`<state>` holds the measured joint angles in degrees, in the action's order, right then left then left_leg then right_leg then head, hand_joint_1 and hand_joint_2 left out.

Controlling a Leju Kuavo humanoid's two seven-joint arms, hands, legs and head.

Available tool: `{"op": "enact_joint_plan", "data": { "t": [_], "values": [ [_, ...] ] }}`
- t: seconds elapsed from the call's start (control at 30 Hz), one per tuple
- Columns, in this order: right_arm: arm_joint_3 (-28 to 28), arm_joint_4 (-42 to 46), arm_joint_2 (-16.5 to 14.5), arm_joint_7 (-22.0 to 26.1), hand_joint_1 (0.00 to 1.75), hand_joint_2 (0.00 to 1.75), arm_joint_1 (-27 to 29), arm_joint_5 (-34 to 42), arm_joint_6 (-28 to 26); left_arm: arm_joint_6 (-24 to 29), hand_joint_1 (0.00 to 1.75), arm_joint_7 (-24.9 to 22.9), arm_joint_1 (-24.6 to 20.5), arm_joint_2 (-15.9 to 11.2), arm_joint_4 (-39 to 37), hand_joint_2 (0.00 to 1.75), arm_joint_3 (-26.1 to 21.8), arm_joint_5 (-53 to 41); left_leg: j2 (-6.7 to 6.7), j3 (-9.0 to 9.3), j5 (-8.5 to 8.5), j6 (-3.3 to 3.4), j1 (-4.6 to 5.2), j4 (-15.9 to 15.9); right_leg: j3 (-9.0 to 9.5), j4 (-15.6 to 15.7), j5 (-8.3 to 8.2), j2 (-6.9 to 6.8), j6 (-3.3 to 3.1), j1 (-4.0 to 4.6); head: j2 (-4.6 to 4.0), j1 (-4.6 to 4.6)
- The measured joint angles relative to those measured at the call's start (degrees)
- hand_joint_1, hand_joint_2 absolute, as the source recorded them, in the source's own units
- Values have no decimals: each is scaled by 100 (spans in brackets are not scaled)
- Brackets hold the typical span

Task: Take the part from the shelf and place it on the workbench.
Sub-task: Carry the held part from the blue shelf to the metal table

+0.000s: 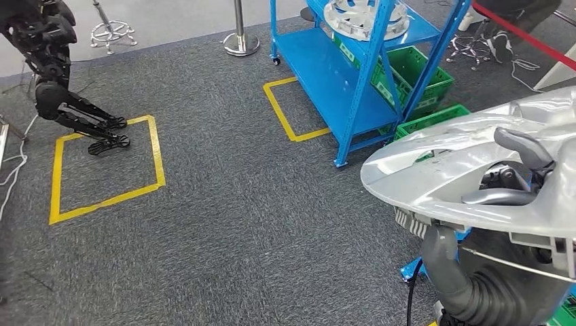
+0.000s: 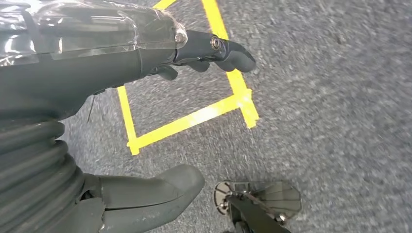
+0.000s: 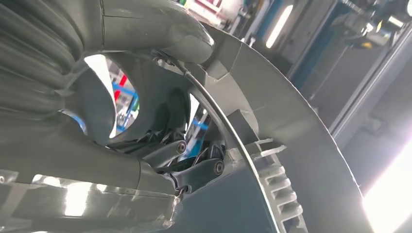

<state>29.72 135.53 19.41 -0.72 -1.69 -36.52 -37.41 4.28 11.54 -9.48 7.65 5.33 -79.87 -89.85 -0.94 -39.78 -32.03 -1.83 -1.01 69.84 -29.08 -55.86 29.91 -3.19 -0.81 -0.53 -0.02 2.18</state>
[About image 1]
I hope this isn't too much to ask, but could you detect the silver wheel hubcap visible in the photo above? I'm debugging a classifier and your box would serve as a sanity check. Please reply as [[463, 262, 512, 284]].
[[323, 0, 410, 42], [359, 85, 576, 285]]

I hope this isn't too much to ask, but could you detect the black humanoid robot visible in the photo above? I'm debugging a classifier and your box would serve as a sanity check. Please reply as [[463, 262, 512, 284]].
[[0, 0, 131, 157]]

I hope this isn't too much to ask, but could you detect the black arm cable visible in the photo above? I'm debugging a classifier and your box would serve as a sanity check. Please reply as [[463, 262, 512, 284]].
[[407, 258, 424, 326]]

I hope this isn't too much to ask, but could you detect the white table panel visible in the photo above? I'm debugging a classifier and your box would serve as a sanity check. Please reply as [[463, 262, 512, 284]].
[[534, 54, 576, 91]]

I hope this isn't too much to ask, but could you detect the white floor cable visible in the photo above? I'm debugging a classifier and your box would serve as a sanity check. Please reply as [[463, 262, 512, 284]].
[[509, 57, 546, 94], [0, 114, 39, 221]]

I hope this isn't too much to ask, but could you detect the yellow floor tape outline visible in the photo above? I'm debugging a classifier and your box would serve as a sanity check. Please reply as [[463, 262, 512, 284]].
[[48, 114, 166, 226]]

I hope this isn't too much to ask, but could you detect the chrome stanchion post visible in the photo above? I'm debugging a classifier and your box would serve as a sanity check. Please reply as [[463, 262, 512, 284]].
[[223, 0, 261, 57]]

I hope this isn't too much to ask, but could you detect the red barrier belt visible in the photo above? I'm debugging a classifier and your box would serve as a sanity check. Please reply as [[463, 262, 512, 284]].
[[470, 0, 576, 71]]

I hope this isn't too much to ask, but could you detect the black stool chrome base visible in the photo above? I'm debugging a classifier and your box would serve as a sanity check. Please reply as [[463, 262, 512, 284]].
[[90, 0, 138, 56], [446, 33, 491, 71]]

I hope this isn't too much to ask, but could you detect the person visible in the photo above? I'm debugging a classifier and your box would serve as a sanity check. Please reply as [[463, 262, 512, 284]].
[[477, 0, 563, 64]]

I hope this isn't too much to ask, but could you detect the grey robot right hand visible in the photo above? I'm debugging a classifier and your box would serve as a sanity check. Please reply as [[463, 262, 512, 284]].
[[420, 127, 573, 316]]

